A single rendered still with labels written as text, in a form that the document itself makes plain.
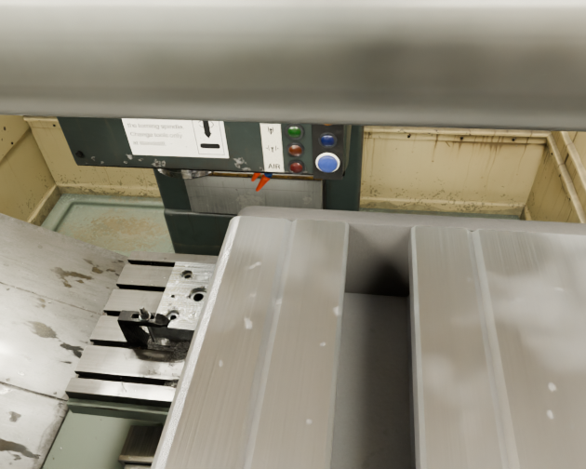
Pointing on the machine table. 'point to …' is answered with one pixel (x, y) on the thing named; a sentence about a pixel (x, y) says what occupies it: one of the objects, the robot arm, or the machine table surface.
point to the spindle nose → (184, 173)
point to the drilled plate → (181, 329)
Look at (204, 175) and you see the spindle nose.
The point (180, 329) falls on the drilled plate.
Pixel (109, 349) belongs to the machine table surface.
